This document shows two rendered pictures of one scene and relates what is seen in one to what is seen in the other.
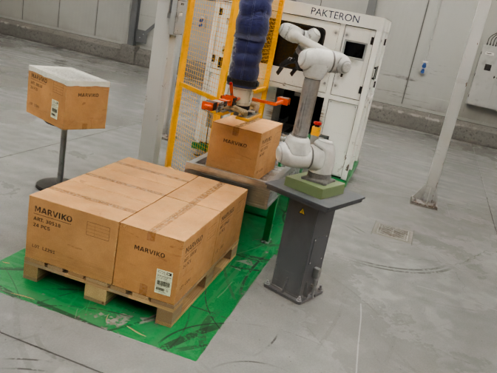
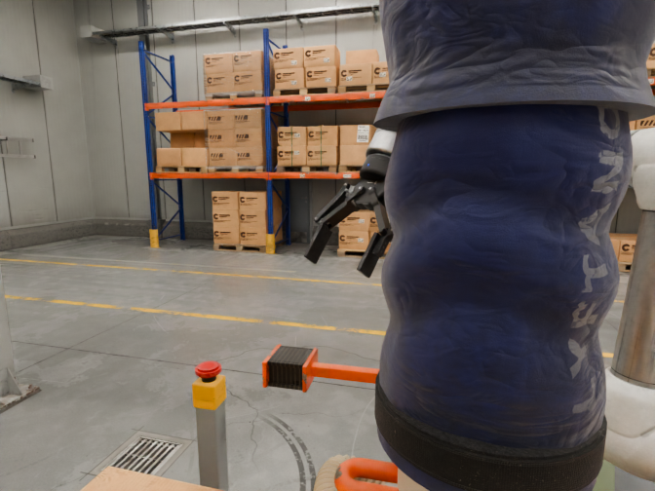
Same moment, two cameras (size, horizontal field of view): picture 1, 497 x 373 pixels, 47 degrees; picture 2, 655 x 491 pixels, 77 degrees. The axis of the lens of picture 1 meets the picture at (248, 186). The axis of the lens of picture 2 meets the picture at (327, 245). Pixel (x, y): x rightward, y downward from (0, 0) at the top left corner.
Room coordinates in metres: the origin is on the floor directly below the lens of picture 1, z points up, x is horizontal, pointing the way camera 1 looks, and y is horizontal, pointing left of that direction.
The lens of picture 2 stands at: (4.26, 0.59, 1.55)
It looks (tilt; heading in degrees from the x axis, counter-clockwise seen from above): 10 degrees down; 269
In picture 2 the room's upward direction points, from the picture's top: straight up
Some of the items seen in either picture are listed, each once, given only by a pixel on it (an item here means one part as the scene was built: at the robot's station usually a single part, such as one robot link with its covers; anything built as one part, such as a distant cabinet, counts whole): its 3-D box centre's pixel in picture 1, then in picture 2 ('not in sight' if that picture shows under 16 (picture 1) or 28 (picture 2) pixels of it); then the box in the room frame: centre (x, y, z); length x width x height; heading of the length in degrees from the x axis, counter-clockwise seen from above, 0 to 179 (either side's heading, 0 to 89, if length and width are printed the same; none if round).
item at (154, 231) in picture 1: (147, 219); not in sight; (3.55, 0.63, 0.34); 1.20 x 1.00 x 0.40; 166
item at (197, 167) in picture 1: (228, 175); not in sight; (4.14, 0.17, 0.58); 0.70 x 0.03 x 0.06; 76
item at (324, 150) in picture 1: (321, 155); not in sight; (3.63, -0.43, 0.98); 0.18 x 0.16 x 0.22; 110
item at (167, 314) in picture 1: (142, 255); not in sight; (3.55, 0.63, 0.07); 1.20 x 1.00 x 0.14; 166
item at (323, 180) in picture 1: (319, 175); not in sight; (3.65, -0.45, 0.85); 0.22 x 0.18 x 0.06; 152
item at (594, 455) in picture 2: (242, 81); (479, 402); (4.09, 0.18, 1.31); 0.23 x 0.23 x 0.04
